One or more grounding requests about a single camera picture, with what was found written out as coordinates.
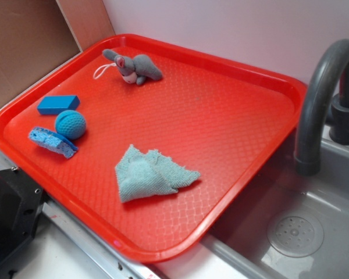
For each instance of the blue textured ball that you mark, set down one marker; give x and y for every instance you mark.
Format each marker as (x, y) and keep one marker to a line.
(71, 124)

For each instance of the blue rectangular block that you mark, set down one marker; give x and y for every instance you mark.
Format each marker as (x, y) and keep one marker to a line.
(54, 105)

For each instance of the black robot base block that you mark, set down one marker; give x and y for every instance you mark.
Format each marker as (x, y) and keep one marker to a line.
(21, 201)

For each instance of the red plastic tray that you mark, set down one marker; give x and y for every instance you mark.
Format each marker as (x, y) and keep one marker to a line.
(221, 118)

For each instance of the light blue folded cloth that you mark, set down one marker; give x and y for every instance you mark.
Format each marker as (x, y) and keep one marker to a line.
(142, 175)

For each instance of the grey plush bunny toy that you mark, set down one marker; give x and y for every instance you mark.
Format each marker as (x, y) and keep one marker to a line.
(132, 70)

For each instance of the blue sponge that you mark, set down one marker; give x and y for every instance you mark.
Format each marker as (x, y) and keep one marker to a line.
(53, 141)

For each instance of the grey plastic sink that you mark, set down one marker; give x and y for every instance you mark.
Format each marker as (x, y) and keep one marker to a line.
(239, 235)

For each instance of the round sink drain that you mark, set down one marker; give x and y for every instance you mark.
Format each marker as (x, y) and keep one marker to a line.
(295, 234)

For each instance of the grey curved faucet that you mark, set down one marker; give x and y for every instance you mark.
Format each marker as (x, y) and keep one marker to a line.
(326, 103)

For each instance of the brown cardboard panel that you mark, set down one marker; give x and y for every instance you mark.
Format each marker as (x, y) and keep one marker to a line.
(36, 37)

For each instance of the metal rail strip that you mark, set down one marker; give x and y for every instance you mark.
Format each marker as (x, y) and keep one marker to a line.
(64, 248)

